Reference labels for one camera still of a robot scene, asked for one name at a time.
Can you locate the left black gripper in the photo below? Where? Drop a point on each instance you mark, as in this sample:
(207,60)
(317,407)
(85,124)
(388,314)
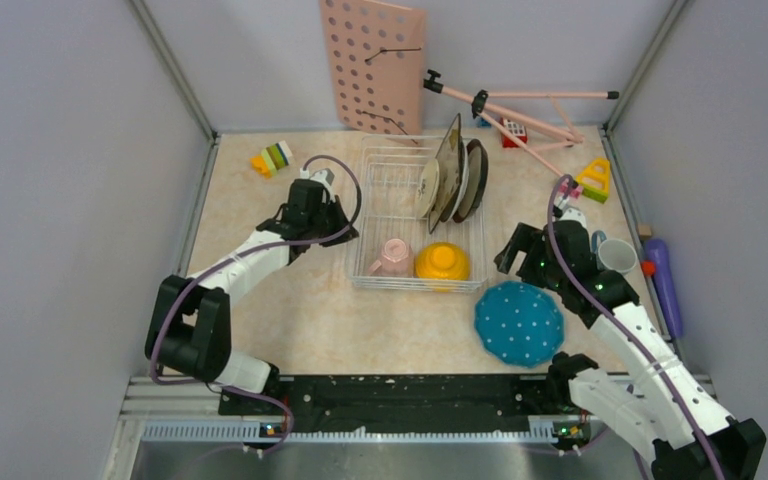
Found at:
(336,210)

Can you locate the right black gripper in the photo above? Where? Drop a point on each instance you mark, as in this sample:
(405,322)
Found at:
(526,238)

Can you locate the blue white mug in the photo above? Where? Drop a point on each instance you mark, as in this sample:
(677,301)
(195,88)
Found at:
(613,253)

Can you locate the white wire dish rack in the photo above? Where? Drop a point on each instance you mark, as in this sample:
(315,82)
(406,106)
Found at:
(391,172)

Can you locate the blue rimmed bowl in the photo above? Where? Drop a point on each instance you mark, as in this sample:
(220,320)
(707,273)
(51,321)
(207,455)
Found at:
(519,324)

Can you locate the white pink handled cup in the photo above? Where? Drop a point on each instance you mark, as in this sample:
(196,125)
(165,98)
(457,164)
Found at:
(395,259)

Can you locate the small cream saucer plate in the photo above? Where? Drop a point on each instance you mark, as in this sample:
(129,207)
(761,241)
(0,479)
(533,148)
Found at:
(428,185)

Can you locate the orange yellow bowl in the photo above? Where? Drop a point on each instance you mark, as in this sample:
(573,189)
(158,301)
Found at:
(442,261)

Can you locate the white plate red characters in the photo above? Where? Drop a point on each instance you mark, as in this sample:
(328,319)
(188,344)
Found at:
(463,173)

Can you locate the square floral plate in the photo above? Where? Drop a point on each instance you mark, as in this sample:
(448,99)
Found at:
(449,159)

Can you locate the dark red rimmed plate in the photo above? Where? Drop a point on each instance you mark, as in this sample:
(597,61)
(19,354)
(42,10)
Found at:
(478,164)

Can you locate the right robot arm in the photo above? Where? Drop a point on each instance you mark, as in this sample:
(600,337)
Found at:
(669,419)

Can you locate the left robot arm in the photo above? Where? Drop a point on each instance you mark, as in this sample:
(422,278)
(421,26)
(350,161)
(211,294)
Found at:
(190,328)

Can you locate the stacked colourful toy blocks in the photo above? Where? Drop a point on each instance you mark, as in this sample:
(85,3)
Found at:
(271,159)

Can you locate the pink toy block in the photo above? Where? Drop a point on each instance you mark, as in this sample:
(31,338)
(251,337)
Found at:
(570,188)

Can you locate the yellow green toy block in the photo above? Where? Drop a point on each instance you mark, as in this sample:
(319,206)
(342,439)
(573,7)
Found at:
(595,180)

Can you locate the pink pegboard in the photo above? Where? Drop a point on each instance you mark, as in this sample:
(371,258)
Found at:
(376,55)

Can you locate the red white toy block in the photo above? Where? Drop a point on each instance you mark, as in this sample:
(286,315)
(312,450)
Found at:
(516,130)

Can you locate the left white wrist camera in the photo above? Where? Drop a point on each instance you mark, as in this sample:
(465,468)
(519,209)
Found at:
(323,176)

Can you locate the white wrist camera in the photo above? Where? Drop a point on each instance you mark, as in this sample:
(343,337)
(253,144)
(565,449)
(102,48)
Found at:
(570,213)
(323,176)

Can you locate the purple handled tool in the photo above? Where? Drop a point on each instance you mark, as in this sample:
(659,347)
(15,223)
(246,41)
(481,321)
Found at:
(656,265)

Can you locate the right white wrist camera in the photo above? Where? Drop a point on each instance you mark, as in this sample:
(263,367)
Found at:
(570,213)

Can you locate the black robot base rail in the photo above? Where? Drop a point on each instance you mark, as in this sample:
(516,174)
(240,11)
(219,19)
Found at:
(425,404)

